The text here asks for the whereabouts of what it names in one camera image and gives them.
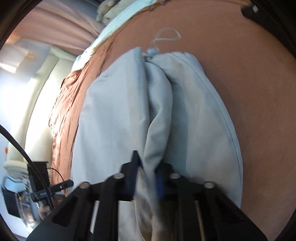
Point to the beige jacket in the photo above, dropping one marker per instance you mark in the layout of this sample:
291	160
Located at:
164	107

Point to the person left hand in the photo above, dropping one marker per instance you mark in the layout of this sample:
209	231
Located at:
44	211

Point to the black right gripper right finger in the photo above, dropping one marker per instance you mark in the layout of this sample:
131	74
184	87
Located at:
162	173

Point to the beige plush toy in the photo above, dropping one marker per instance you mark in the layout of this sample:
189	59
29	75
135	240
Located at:
103	8

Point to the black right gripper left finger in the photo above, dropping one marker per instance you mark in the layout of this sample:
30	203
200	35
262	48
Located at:
130	170

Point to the cream padded headboard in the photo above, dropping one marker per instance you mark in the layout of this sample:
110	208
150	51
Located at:
31	129

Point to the black bedside furniture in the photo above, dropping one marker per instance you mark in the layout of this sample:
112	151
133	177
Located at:
34	179

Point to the pink left curtain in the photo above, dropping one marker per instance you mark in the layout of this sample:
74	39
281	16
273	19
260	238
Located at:
68	25

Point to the brown bed cover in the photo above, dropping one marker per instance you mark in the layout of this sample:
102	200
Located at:
251	70

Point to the bear print cushion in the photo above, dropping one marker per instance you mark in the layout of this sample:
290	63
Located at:
115	11

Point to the light blue blanket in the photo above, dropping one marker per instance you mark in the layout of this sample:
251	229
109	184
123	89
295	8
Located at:
110	29

